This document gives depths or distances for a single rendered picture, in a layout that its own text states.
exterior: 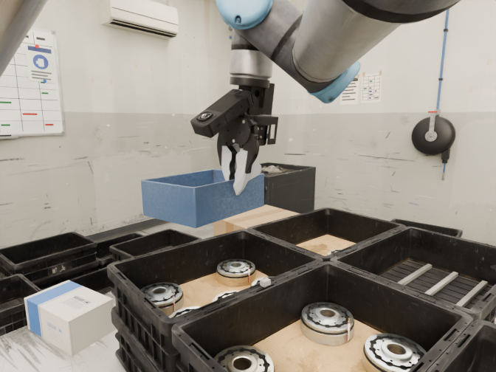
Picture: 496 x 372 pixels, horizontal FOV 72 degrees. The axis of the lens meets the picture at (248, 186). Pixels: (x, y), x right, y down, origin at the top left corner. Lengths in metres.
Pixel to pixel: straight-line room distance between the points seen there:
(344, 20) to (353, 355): 0.58
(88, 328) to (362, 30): 0.88
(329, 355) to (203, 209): 0.35
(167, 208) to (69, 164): 3.04
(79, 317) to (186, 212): 0.45
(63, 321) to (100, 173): 2.91
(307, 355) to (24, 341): 0.71
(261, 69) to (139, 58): 3.50
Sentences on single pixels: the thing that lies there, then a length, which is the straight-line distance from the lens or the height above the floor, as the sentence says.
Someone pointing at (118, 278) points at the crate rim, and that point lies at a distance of 0.76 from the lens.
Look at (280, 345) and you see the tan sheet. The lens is 0.70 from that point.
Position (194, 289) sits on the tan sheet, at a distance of 0.89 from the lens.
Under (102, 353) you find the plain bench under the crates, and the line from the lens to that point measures 0.96.
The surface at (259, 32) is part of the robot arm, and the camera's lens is 0.50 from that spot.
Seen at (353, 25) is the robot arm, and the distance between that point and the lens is 0.26.
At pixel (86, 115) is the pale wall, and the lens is 3.70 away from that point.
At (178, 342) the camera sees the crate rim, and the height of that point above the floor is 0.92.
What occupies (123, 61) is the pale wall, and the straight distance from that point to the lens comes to 3.95.
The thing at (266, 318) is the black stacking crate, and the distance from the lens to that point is 0.70.
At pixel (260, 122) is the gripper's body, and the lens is 0.61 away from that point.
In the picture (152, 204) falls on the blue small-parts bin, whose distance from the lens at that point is 0.66.
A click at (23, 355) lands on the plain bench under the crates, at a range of 1.04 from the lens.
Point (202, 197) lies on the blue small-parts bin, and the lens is 0.58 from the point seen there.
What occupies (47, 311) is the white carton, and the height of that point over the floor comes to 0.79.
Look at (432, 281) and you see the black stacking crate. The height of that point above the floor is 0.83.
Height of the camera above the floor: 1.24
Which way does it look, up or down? 11 degrees down
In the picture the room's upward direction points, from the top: straight up
